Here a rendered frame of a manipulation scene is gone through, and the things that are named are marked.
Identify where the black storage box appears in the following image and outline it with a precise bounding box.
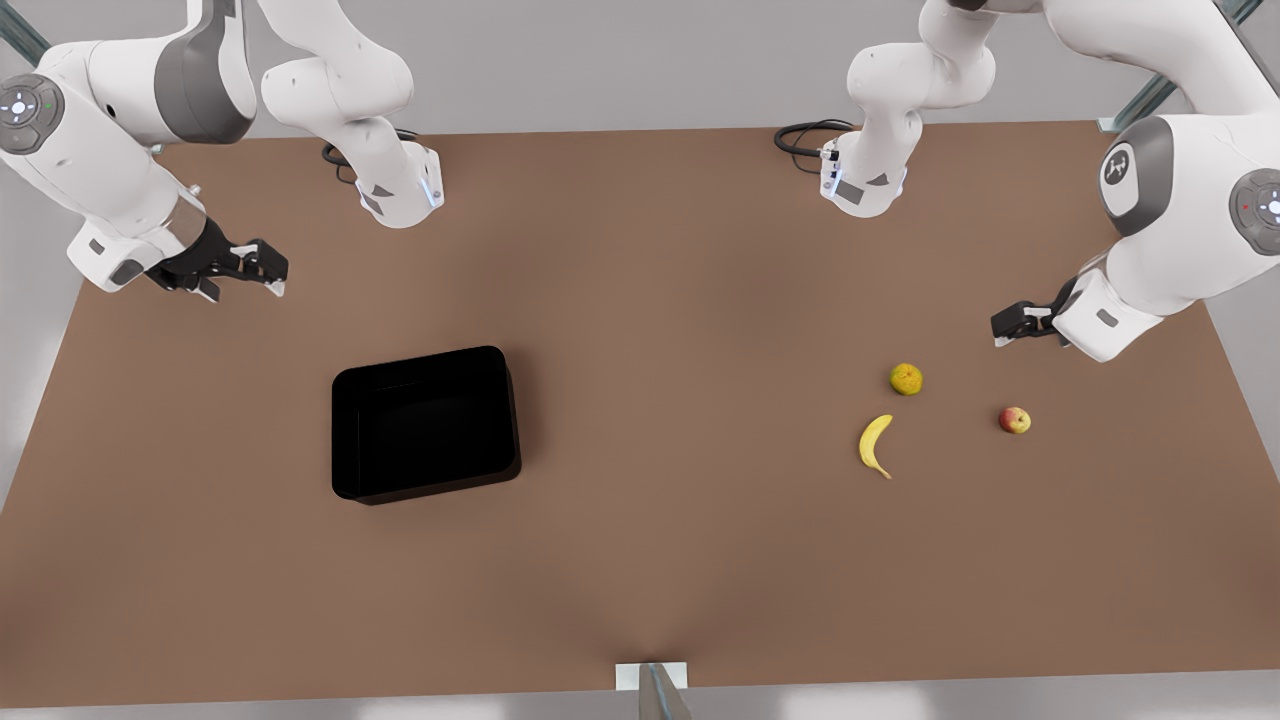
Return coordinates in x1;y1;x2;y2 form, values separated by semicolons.
331;345;523;506

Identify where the yellow banana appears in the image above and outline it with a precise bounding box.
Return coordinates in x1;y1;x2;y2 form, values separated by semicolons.
857;413;895;481

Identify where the black cable loop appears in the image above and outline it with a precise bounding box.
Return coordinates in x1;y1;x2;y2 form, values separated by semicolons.
321;127;422;187
773;119;857;177

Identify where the silver frame post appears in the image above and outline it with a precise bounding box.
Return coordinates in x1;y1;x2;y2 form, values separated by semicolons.
1097;0;1264;134
0;14;51;67
614;660;693;720

